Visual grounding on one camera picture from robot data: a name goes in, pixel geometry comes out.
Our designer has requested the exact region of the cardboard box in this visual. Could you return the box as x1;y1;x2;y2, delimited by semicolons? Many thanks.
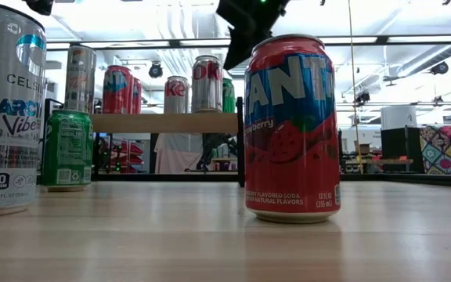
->
353;141;372;156

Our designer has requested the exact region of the black aluminium table frame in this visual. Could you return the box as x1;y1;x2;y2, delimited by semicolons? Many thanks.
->
338;172;451;189

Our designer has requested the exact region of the wooden desk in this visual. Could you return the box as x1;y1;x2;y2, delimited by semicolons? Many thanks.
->
342;157;414;174

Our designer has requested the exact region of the wooden shelf board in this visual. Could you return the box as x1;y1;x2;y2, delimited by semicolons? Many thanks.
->
91;112;240;134

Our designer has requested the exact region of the silver Diet Coke can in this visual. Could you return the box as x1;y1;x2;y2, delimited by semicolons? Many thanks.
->
164;75;191;114

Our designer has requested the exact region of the wooden shelf with black frame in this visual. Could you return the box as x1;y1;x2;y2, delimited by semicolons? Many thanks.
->
37;96;248;188

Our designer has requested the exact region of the green Sprite can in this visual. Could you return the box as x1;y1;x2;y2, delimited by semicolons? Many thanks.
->
222;77;236;114
41;108;95;193

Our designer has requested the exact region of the small bottle shelf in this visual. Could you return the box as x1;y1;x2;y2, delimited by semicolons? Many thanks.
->
209;144;239;172

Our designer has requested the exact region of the white box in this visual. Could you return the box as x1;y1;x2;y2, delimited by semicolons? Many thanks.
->
380;105;417;130

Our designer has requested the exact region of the white Celsius can black lid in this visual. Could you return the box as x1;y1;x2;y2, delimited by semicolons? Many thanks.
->
63;44;98;114

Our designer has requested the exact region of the pink silver can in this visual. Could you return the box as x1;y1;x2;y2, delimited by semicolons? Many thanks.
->
190;54;224;114

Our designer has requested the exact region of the red storage bin rack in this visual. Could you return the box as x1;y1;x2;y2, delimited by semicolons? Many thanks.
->
99;136;145;174

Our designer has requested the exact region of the red Fanta can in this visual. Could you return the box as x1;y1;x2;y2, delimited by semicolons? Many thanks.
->
132;77;143;114
244;33;342;225
102;64;135;115

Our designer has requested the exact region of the thin hanging cord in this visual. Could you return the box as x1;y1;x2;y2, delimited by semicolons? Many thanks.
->
346;0;364;174

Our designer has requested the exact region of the colourful patchwork quilt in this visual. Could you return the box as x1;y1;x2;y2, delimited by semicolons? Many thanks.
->
419;124;451;176

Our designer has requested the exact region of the white Celsius Arctic Vibe can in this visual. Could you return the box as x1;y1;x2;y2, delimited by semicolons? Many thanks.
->
0;0;48;218

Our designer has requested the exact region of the black equipment stand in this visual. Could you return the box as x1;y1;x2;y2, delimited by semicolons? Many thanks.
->
200;132;237;172

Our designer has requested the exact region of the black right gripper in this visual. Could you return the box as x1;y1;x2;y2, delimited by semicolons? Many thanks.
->
215;0;291;72

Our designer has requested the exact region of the black cabinet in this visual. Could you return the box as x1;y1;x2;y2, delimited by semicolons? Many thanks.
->
381;125;422;174

